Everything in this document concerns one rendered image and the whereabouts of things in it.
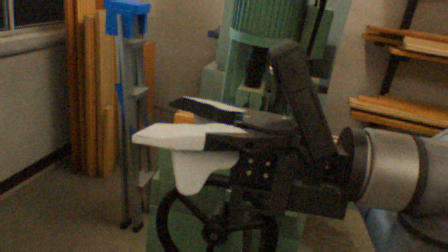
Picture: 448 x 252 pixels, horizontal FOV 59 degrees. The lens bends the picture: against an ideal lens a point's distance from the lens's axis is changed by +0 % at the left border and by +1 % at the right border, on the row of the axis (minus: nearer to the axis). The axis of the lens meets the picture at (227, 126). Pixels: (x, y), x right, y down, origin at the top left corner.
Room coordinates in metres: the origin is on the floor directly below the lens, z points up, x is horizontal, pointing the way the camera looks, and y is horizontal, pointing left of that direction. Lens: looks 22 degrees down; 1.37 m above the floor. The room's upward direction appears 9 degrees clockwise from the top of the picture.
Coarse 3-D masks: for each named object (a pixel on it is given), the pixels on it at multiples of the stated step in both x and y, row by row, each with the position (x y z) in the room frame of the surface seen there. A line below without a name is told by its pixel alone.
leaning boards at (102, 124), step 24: (72, 0) 2.24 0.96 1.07; (96, 0) 2.47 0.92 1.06; (72, 24) 2.22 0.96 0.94; (96, 24) 2.22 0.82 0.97; (72, 48) 2.21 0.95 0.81; (96, 48) 2.22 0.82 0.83; (144, 48) 2.74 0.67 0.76; (72, 72) 2.20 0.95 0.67; (96, 72) 2.22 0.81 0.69; (72, 96) 2.19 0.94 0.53; (96, 96) 2.22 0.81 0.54; (72, 120) 2.18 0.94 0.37; (96, 120) 2.22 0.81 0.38; (72, 144) 2.18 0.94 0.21; (96, 144) 2.22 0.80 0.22; (96, 168) 2.21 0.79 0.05
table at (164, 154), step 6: (162, 150) 0.95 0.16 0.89; (168, 150) 0.95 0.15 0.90; (162, 156) 0.95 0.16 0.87; (168, 156) 0.95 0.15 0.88; (162, 162) 0.95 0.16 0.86; (168, 162) 0.95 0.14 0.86; (168, 168) 0.95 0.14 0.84; (228, 174) 0.93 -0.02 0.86; (228, 192) 0.84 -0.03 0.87; (228, 198) 0.84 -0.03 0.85; (348, 204) 0.90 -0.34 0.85; (354, 204) 0.89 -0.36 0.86; (294, 216) 0.82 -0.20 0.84
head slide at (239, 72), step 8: (240, 48) 1.19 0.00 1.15; (248, 48) 1.18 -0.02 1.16; (240, 56) 1.19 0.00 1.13; (240, 64) 1.19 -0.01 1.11; (240, 72) 1.18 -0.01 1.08; (232, 80) 1.19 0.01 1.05; (240, 80) 1.18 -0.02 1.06; (264, 80) 1.18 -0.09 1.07; (272, 80) 1.17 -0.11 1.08; (232, 88) 1.19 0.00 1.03; (272, 88) 1.17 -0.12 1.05; (232, 96) 1.19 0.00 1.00; (272, 96) 1.17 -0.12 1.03; (272, 104) 1.17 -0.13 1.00
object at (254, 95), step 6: (264, 84) 1.14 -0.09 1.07; (240, 90) 1.05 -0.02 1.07; (246, 90) 1.05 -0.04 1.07; (252, 90) 1.05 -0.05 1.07; (258, 90) 1.06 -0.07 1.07; (240, 96) 1.05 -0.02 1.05; (246, 96) 1.05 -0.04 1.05; (252, 96) 1.04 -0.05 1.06; (258, 96) 1.04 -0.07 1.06; (240, 102) 1.05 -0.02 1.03; (252, 102) 1.04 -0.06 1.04; (258, 102) 1.04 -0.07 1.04; (252, 108) 1.04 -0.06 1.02; (258, 108) 1.04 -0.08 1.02
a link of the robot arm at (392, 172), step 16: (368, 128) 0.36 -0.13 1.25; (384, 144) 0.33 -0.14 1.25; (400, 144) 0.33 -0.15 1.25; (368, 160) 0.32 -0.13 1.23; (384, 160) 0.32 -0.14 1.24; (400, 160) 0.32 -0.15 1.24; (416, 160) 0.32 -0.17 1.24; (368, 176) 0.31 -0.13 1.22; (384, 176) 0.31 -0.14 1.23; (400, 176) 0.31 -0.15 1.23; (416, 176) 0.31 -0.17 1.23; (368, 192) 0.31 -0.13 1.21; (384, 192) 0.31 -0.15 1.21; (400, 192) 0.31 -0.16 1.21; (384, 208) 0.32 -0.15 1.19; (400, 208) 0.31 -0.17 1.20
